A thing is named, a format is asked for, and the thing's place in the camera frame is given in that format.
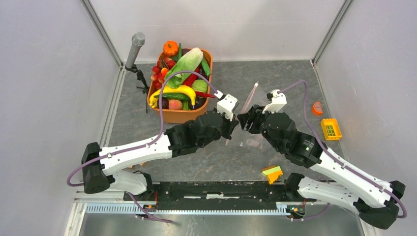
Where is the red chili pepper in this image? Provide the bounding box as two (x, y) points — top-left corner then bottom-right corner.
(195, 91), (216, 98)

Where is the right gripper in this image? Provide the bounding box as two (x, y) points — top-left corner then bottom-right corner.
(238, 104), (283, 152)

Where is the yellow orange toy block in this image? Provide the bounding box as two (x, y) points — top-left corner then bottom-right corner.
(261, 165), (284, 185)

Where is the round green cabbage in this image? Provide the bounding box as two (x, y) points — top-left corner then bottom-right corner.
(191, 79), (209, 93)

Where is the green zucchini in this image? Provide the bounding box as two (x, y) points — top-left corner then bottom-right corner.
(201, 58), (211, 77)

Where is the dark purple plum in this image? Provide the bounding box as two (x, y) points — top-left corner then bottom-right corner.
(156, 98), (169, 109)

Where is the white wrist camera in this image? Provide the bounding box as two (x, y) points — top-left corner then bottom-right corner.
(214, 90), (239, 121)
(262, 89), (287, 114)

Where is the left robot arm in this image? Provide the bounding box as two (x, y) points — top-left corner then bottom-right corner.
(82, 111), (238, 201)

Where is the clear zip top bag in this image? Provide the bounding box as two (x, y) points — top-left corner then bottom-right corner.
(225, 82), (272, 153)

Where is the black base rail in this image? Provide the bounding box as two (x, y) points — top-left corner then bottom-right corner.
(123, 181), (313, 213)

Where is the green napa cabbage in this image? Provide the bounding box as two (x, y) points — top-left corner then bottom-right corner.
(165, 47), (204, 89)

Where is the orange round cap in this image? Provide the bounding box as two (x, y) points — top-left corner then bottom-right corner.
(311, 102), (323, 116)

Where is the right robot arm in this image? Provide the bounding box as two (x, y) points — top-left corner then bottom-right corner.
(237, 105), (405, 230)

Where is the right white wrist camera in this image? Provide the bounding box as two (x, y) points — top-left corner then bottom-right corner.
(262, 89), (287, 114)

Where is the yellow plastic crate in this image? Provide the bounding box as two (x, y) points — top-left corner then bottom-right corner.
(320, 118), (342, 141)

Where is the grey microphone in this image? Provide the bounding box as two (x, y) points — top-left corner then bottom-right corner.
(125, 32), (146, 70)

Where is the peach fruit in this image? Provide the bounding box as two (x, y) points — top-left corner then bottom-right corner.
(168, 99), (183, 110)

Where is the orange plastic basket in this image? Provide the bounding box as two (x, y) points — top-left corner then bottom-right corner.
(147, 49), (213, 123)

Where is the yellow banana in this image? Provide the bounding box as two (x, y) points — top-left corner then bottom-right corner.
(149, 85), (197, 108)

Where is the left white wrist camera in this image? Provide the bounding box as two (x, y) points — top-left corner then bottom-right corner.
(214, 90), (239, 121)

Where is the orange mini pumpkin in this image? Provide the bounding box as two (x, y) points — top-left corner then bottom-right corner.
(163, 41), (179, 57)

